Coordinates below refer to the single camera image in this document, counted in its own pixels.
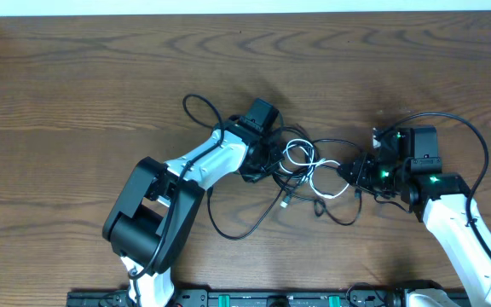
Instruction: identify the white usb cable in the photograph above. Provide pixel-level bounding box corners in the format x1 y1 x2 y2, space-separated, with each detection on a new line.
280 138 351 200

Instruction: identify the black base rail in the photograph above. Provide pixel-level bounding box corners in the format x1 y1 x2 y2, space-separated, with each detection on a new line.
66 283 412 307

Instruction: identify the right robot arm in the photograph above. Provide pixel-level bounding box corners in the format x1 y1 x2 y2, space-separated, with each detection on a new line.
338 125 491 306

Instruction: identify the black usb cable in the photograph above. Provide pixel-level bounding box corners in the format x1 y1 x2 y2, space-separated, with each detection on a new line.
205 124 365 241

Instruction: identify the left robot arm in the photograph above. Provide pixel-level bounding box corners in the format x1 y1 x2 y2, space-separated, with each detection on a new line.
102 98 283 306

